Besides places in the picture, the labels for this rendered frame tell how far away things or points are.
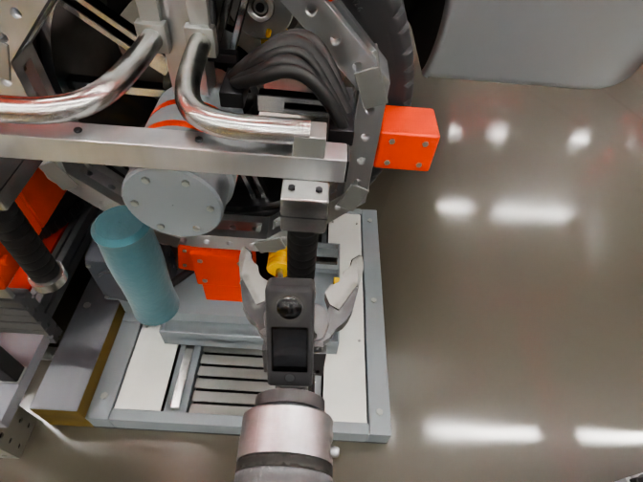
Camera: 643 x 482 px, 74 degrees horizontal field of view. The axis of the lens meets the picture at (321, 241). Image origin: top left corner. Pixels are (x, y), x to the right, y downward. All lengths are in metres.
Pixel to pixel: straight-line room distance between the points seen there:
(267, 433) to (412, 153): 0.45
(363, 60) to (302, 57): 0.13
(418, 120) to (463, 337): 0.97
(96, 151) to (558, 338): 1.50
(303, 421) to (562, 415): 1.20
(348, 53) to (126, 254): 0.44
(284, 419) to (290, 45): 0.36
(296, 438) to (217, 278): 0.58
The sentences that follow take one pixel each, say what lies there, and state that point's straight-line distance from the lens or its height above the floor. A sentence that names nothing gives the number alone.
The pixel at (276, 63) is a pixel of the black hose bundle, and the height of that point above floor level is 1.03.
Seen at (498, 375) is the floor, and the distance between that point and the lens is 1.50.
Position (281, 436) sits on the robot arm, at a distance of 0.41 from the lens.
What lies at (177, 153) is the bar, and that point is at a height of 0.97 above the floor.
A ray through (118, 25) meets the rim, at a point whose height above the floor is 0.96.
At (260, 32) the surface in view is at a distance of 1.12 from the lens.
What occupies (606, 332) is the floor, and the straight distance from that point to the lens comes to 1.78.
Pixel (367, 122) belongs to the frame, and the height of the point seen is 0.90.
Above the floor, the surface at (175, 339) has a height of 0.12.
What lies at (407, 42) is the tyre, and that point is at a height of 0.98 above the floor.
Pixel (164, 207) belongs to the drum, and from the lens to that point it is 0.58.
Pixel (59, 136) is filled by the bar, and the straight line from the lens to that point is 0.50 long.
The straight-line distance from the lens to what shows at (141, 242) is 0.72.
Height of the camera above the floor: 1.25
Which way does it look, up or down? 50 degrees down
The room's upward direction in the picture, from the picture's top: 6 degrees clockwise
